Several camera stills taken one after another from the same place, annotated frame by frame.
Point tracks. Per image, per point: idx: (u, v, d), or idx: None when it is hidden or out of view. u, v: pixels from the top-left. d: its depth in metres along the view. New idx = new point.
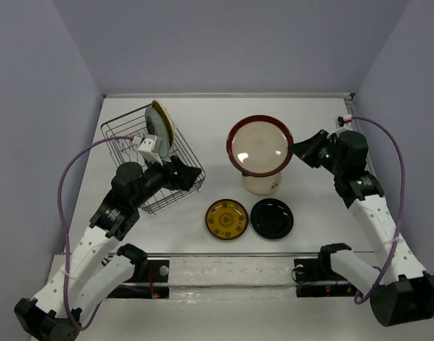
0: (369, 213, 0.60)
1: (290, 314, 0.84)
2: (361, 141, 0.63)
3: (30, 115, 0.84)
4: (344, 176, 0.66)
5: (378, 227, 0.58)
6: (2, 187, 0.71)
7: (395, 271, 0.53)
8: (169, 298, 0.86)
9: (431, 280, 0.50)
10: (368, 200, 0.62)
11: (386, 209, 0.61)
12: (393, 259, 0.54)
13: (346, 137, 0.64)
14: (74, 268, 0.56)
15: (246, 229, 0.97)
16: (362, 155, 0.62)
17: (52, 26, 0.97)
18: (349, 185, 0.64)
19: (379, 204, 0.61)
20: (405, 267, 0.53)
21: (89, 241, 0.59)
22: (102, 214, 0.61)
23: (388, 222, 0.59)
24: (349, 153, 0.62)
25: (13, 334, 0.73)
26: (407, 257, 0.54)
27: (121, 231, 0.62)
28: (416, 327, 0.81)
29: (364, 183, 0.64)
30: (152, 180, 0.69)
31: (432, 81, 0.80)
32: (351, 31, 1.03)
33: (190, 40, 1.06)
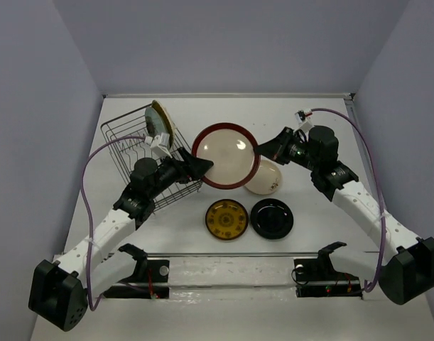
0: (351, 199, 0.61)
1: (292, 315, 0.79)
2: (329, 135, 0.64)
3: (33, 106, 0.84)
4: (320, 171, 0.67)
5: (363, 209, 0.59)
6: (1, 177, 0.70)
7: (391, 245, 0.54)
8: (169, 298, 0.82)
9: (427, 244, 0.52)
10: (346, 187, 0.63)
11: (366, 192, 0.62)
12: (386, 234, 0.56)
13: (315, 133, 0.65)
14: (98, 238, 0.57)
15: (246, 229, 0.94)
16: (334, 149, 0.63)
17: (53, 22, 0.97)
18: (327, 179, 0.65)
19: (357, 187, 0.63)
20: (398, 239, 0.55)
21: (113, 219, 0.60)
22: (124, 203, 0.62)
23: (372, 201, 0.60)
24: (323, 150, 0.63)
25: (11, 335, 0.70)
26: (398, 229, 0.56)
27: (139, 220, 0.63)
28: (426, 329, 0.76)
29: (339, 174, 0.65)
30: (167, 174, 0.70)
31: (430, 79, 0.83)
32: (349, 32, 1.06)
33: (192, 38, 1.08)
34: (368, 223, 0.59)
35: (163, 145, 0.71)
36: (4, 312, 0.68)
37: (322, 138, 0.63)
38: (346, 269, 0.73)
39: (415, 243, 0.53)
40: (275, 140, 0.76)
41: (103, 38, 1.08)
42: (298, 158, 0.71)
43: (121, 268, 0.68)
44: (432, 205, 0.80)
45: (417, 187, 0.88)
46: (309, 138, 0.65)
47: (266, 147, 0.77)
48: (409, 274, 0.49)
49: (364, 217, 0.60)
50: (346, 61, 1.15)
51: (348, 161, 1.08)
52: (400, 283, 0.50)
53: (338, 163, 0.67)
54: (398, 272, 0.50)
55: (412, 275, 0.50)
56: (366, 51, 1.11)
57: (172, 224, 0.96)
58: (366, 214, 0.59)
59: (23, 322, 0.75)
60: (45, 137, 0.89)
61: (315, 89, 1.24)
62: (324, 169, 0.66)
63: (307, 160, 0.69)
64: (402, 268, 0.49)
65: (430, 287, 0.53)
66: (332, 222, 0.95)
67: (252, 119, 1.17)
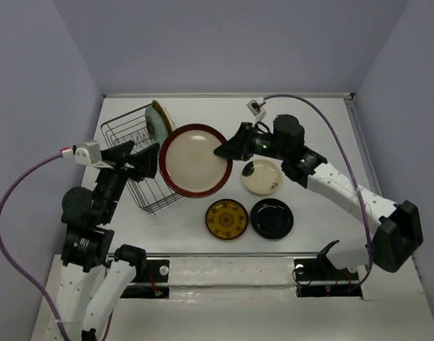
0: (325, 182, 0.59)
1: (291, 315, 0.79)
2: (293, 123, 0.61)
3: (32, 107, 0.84)
4: (289, 160, 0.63)
5: (339, 189, 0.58)
6: (1, 178, 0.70)
7: (373, 217, 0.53)
8: (169, 298, 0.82)
9: (405, 207, 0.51)
10: (318, 170, 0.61)
11: (337, 170, 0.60)
12: (366, 207, 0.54)
13: (280, 123, 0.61)
14: (64, 312, 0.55)
15: (246, 229, 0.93)
16: (302, 137, 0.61)
17: (53, 23, 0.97)
18: (298, 168, 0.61)
19: (327, 168, 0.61)
20: (378, 209, 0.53)
21: (70, 280, 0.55)
22: (71, 250, 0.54)
23: (345, 180, 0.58)
24: (292, 141, 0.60)
25: (12, 336, 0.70)
26: (376, 200, 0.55)
27: (99, 258, 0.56)
28: (425, 329, 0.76)
29: (307, 160, 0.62)
30: (112, 187, 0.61)
31: (428, 80, 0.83)
32: (349, 32, 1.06)
33: (192, 38, 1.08)
34: (348, 204, 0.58)
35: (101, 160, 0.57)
36: (4, 313, 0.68)
37: (288, 128, 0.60)
38: (346, 265, 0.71)
39: (393, 208, 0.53)
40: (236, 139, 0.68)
41: (103, 38, 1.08)
42: (266, 152, 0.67)
43: (118, 288, 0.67)
44: (433, 207, 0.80)
45: (416, 187, 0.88)
46: (276, 131, 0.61)
47: (227, 148, 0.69)
48: (396, 242, 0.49)
49: (342, 197, 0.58)
50: (346, 60, 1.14)
51: (348, 161, 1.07)
52: (391, 253, 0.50)
53: (304, 148, 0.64)
54: (384, 241, 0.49)
55: (399, 241, 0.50)
56: (366, 50, 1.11)
57: (171, 225, 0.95)
58: (343, 193, 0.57)
59: (23, 322, 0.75)
60: (45, 138, 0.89)
61: (315, 89, 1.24)
62: (292, 158, 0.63)
63: (275, 154, 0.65)
64: (389, 238, 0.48)
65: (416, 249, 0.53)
66: (332, 223, 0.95)
67: (251, 119, 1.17)
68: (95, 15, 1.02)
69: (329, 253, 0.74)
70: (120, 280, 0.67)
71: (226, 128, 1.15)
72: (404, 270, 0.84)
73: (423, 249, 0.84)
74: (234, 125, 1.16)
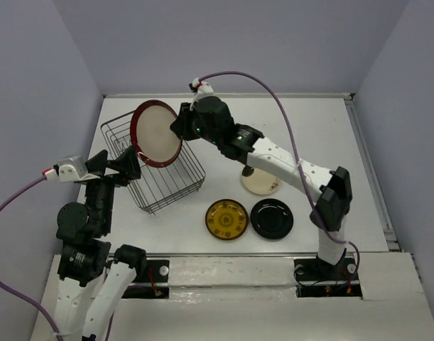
0: (266, 158, 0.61)
1: (291, 315, 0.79)
2: (216, 103, 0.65)
3: (32, 108, 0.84)
4: (224, 140, 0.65)
5: (279, 163, 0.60)
6: (1, 178, 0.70)
7: (315, 187, 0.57)
8: (169, 298, 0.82)
9: (339, 174, 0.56)
10: (257, 147, 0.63)
11: (275, 145, 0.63)
12: (307, 178, 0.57)
13: (204, 105, 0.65)
14: (61, 325, 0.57)
15: (246, 229, 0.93)
16: (226, 113, 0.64)
17: (53, 23, 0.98)
18: (236, 145, 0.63)
19: (266, 145, 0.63)
20: (317, 178, 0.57)
21: (67, 295, 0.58)
22: (68, 264, 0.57)
23: (284, 153, 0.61)
24: (219, 117, 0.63)
25: (12, 335, 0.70)
26: (315, 170, 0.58)
27: (94, 271, 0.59)
28: (424, 329, 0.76)
29: (243, 136, 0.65)
30: (102, 197, 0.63)
31: (427, 79, 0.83)
32: (349, 32, 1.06)
33: (192, 38, 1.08)
34: (289, 177, 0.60)
35: (87, 172, 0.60)
36: (4, 313, 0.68)
37: (211, 108, 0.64)
38: (337, 257, 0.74)
39: (329, 177, 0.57)
40: (179, 120, 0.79)
41: (102, 38, 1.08)
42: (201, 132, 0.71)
43: (118, 293, 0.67)
44: (433, 207, 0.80)
45: (416, 187, 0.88)
46: (201, 114, 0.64)
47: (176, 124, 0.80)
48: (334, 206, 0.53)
49: (283, 170, 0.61)
50: (346, 61, 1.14)
51: (348, 161, 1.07)
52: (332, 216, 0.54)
53: (236, 126, 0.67)
54: (327, 208, 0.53)
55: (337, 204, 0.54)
56: (366, 50, 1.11)
57: (171, 225, 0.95)
58: (283, 166, 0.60)
59: (24, 322, 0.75)
60: (45, 138, 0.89)
61: (314, 89, 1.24)
62: (226, 136, 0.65)
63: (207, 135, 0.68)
64: (329, 203, 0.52)
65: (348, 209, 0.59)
66: None
67: (251, 119, 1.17)
68: (94, 15, 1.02)
69: (321, 253, 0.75)
70: (118, 285, 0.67)
71: None
72: (405, 270, 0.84)
73: (423, 249, 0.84)
74: None
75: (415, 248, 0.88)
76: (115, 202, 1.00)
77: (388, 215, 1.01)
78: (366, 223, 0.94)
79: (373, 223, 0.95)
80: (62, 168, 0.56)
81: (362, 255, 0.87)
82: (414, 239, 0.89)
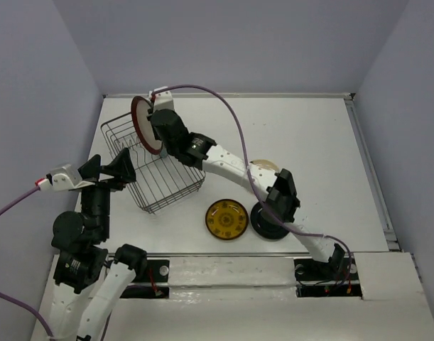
0: (219, 164, 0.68)
1: (291, 315, 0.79)
2: (169, 115, 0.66)
3: (33, 108, 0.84)
4: (180, 149, 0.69)
5: (231, 168, 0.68)
6: (1, 178, 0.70)
7: (262, 189, 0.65)
8: (169, 298, 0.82)
9: (284, 175, 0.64)
10: (210, 155, 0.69)
11: (226, 152, 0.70)
12: (256, 181, 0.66)
13: (158, 118, 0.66)
14: (55, 329, 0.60)
15: (246, 229, 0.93)
16: (180, 123, 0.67)
17: (53, 22, 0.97)
18: (191, 153, 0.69)
19: (219, 151, 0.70)
20: (264, 180, 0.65)
21: (62, 300, 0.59)
22: (64, 271, 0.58)
23: (234, 159, 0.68)
24: (173, 130, 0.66)
25: (12, 335, 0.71)
26: (262, 173, 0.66)
27: (89, 278, 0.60)
28: (424, 329, 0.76)
29: (197, 145, 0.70)
30: (98, 202, 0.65)
31: (428, 79, 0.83)
32: (349, 32, 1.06)
33: (192, 38, 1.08)
34: (240, 179, 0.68)
35: (80, 180, 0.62)
36: (3, 313, 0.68)
37: (164, 121, 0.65)
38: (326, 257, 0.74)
39: (275, 178, 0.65)
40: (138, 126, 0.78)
41: (102, 38, 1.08)
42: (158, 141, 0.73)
43: (116, 294, 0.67)
44: (433, 207, 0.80)
45: (416, 186, 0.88)
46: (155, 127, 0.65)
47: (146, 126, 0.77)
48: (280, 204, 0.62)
49: (234, 175, 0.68)
50: (346, 61, 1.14)
51: (347, 161, 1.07)
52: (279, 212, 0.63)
53: (192, 135, 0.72)
54: (273, 207, 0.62)
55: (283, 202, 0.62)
56: (366, 50, 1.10)
57: (171, 225, 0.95)
58: (235, 172, 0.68)
59: (24, 322, 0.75)
60: (45, 138, 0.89)
61: (314, 89, 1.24)
62: (182, 145, 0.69)
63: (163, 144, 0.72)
64: (275, 202, 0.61)
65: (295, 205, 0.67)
66: (333, 222, 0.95)
67: (252, 119, 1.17)
68: (94, 15, 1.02)
69: (313, 256, 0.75)
70: (117, 287, 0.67)
71: (226, 128, 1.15)
72: (404, 270, 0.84)
73: (423, 249, 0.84)
74: (234, 125, 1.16)
75: (415, 248, 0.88)
76: (115, 202, 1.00)
77: (388, 215, 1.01)
78: (366, 223, 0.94)
79: (373, 223, 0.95)
80: (55, 177, 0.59)
81: (362, 255, 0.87)
82: (414, 239, 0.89)
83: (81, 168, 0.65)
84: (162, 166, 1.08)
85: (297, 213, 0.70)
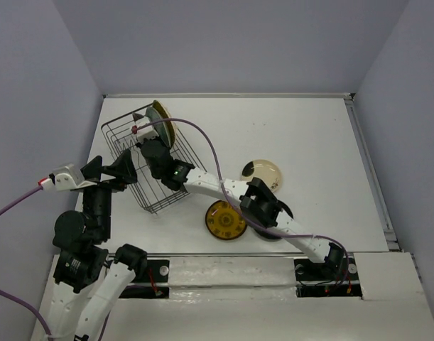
0: (197, 183, 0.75)
1: (291, 315, 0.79)
2: (158, 148, 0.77)
3: (33, 107, 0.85)
4: (166, 175, 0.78)
5: (207, 186, 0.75)
6: (1, 178, 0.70)
7: (236, 199, 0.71)
8: (169, 298, 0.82)
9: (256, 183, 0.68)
10: (190, 177, 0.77)
11: (204, 172, 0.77)
12: (229, 193, 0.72)
13: (147, 150, 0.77)
14: (53, 327, 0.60)
15: (246, 229, 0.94)
16: (166, 155, 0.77)
17: (53, 23, 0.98)
18: (175, 178, 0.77)
19: (197, 172, 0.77)
20: (237, 191, 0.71)
21: (60, 299, 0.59)
22: (64, 271, 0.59)
23: (210, 177, 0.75)
24: (158, 160, 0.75)
25: (13, 334, 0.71)
26: (235, 185, 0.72)
27: (89, 278, 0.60)
28: (425, 329, 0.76)
29: (180, 170, 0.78)
30: (100, 203, 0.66)
31: (427, 79, 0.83)
32: (347, 32, 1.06)
33: (192, 39, 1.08)
34: (217, 193, 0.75)
35: (82, 180, 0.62)
36: (3, 312, 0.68)
37: (153, 153, 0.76)
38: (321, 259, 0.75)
39: (246, 187, 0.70)
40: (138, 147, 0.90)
41: (102, 38, 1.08)
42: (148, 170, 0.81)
43: (114, 295, 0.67)
44: (433, 207, 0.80)
45: (416, 187, 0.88)
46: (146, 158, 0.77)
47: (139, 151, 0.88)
48: (256, 209, 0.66)
49: (212, 190, 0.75)
50: (345, 61, 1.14)
51: (347, 160, 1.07)
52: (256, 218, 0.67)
53: (176, 162, 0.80)
54: (250, 214, 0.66)
55: (257, 208, 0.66)
56: (366, 51, 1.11)
57: (171, 225, 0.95)
58: (212, 187, 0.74)
59: (23, 323, 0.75)
60: (44, 138, 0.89)
61: (314, 89, 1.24)
62: (167, 172, 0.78)
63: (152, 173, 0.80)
64: (250, 209, 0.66)
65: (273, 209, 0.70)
66: (332, 222, 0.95)
67: (251, 119, 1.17)
68: (94, 15, 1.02)
69: (309, 256, 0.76)
70: (117, 286, 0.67)
71: (225, 129, 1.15)
72: (404, 270, 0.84)
73: (423, 249, 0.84)
74: (234, 125, 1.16)
75: (415, 248, 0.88)
76: (115, 202, 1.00)
77: (389, 215, 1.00)
78: (366, 223, 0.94)
79: (373, 223, 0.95)
80: (59, 177, 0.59)
81: (361, 255, 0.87)
82: (414, 239, 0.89)
83: (84, 170, 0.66)
84: None
85: (280, 218, 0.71)
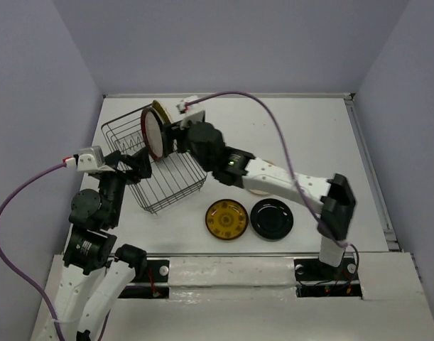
0: (261, 178, 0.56)
1: (292, 315, 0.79)
2: (208, 128, 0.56)
3: (33, 107, 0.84)
4: (217, 167, 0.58)
5: (275, 183, 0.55)
6: (1, 178, 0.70)
7: (315, 199, 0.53)
8: (169, 298, 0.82)
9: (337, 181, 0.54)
10: (250, 169, 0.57)
11: (268, 163, 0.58)
12: (305, 192, 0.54)
13: (196, 133, 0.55)
14: (60, 312, 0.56)
15: (246, 229, 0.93)
16: (221, 139, 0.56)
17: (52, 23, 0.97)
18: (229, 171, 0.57)
19: (257, 164, 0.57)
20: (313, 190, 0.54)
21: (69, 281, 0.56)
22: (74, 251, 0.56)
23: (278, 171, 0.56)
24: (213, 148, 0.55)
25: (13, 334, 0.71)
26: (312, 182, 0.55)
27: (99, 261, 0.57)
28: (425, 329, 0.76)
29: (236, 160, 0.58)
30: (113, 190, 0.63)
31: (427, 79, 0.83)
32: (348, 32, 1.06)
33: (192, 39, 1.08)
34: (289, 194, 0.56)
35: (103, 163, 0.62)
36: (4, 312, 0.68)
37: (205, 136, 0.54)
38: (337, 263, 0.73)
39: (327, 186, 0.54)
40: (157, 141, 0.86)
41: (102, 38, 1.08)
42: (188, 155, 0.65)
43: (116, 290, 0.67)
44: (433, 207, 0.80)
45: (416, 187, 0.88)
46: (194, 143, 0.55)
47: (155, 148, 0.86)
48: (337, 214, 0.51)
49: (281, 190, 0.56)
50: (346, 61, 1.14)
51: (347, 160, 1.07)
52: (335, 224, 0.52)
53: (226, 148, 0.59)
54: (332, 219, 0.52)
55: (340, 213, 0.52)
56: (366, 51, 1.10)
57: (171, 225, 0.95)
58: (280, 185, 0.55)
59: (23, 323, 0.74)
60: (44, 137, 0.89)
61: (314, 89, 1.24)
62: (219, 163, 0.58)
63: None
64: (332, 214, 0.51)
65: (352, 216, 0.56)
66: None
67: (251, 119, 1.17)
68: (94, 14, 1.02)
69: (322, 257, 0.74)
70: (117, 283, 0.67)
71: (226, 129, 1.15)
72: (404, 270, 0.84)
73: (423, 249, 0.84)
74: (234, 125, 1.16)
75: (415, 248, 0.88)
76: None
77: (389, 215, 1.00)
78: (366, 223, 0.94)
79: (373, 223, 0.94)
80: (82, 157, 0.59)
81: (362, 255, 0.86)
82: (414, 239, 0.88)
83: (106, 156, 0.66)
84: (163, 166, 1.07)
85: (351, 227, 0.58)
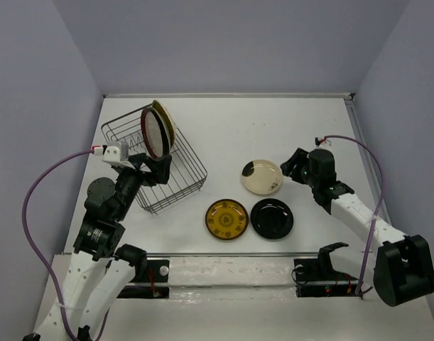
0: (345, 206, 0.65)
1: (292, 315, 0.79)
2: (327, 154, 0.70)
3: (33, 107, 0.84)
4: (319, 187, 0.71)
5: (354, 213, 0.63)
6: (1, 177, 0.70)
7: (379, 240, 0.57)
8: (169, 298, 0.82)
9: (412, 239, 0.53)
10: (342, 198, 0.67)
11: (359, 202, 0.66)
12: (375, 232, 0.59)
13: (315, 153, 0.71)
14: (68, 296, 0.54)
15: (246, 229, 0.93)
16: (332, 168, 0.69)
17: (53, 23, 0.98)
18: (326, 192, 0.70)
19: (351, 197, 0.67)
20: (386, 235, 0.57)
21: (78, 268, 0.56)
22: (85, 239, 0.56)
23: (365, 208, 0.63)
24: (321, 166, 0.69)
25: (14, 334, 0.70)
26: (387, 228, 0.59)
27: (108, 250, 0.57)
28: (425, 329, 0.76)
29: (335, 189, 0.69)
30: (127, 186, 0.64)
31: (427, 79, 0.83)
32: (348, 32, 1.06)
33: (192, 39, 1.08)
34: (361, 228, 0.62)
35: (127, 159, 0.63)
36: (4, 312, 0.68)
37: (322, 158, 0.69)
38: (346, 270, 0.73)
39: (400, 239, 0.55)
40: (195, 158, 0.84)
41: (102, 38, 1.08)
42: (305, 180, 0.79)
43: (116, 288, 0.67)
44: (433, 207, 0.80)
45: (416, 187, 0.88)
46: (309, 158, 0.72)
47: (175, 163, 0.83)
48: (396, 268, 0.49)
49: (357, 223, 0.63)
50: (346, 61, 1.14)
51: (347, 160, 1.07)
52: (390, 279, 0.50)
53: (336, 180, 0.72)
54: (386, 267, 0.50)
55: (400, 270, 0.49)
56: (366, 51, 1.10)
57: (171, 225, 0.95)
58: (357, 219, 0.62)
59: (23, 323, 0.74)
60: (45, 138, 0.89)
61: (314, 89, 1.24)
62: (322, 184, 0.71)
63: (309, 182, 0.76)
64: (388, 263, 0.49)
65: (425, 292, 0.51)
66: (332, 222, 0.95)
67: (251, 119, 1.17)
68: (94, 15, 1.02)
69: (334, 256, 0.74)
70: (118, 280, 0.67)
71: (226, 129, 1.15)
72: None
73: None
74: (234, 125, 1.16)
75: None
76: None
77: (389, 216, 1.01)
78: None
79: None
80: (109, 148, 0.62)
81: None
82: None
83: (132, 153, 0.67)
84: None
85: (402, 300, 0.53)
